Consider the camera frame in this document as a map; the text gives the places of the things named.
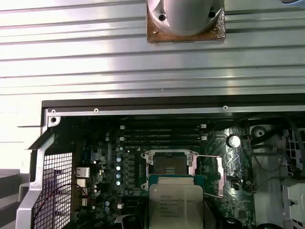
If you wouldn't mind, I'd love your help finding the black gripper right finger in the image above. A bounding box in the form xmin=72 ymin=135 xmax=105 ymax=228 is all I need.
xmin=204 ymin=198 xmax=240 ymax=229

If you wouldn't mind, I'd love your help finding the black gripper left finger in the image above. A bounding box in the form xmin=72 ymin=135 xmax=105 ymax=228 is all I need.
xmin=113 ymin=214 xmax=149 ymax=229

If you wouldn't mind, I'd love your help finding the metal locking lever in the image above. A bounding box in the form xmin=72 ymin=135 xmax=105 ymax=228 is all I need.
xmin=203 ymin=192 xmax=224 ymax=199

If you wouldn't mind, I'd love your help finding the silver CPU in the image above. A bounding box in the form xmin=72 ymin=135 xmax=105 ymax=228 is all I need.
xmin=148 ymin=174 xmax=205 ymax=229

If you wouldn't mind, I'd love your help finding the CPU socket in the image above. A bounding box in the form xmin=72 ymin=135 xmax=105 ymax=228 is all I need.
xmin=140 ymin=149 xmax=197 ymax=193

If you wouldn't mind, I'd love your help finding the black RAM slot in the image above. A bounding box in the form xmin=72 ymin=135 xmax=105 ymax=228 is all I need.
xmin=123 ymin=130 xmax=202 ymax=135
xmin=120 ymin=135 xmax=208 ymax=141
xmin=123 ymin=141 xmax=202 ymax=147

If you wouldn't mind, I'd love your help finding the green motherboard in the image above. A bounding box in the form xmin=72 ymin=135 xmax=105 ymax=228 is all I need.
xmin=71 ymin=119 xmax=257 ymax=229

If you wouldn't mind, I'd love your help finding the silver cylindrical capacitor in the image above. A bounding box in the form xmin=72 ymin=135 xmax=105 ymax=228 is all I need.
xmin=225 ymin=134 xmax=242 ymax=148

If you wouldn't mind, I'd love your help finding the silver drive cage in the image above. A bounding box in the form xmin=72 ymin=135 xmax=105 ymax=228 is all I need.
xmin=281 ymin=124 xmax=305 ymax=229

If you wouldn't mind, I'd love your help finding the black open PC case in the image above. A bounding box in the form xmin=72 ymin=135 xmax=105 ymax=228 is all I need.
xmin=15 ymin=99 xmax=305 ymax=229

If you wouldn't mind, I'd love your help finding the square brown base plate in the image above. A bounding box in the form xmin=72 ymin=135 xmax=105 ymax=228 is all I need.
xmin=145 ymin=7 xmax=226 ymax=45

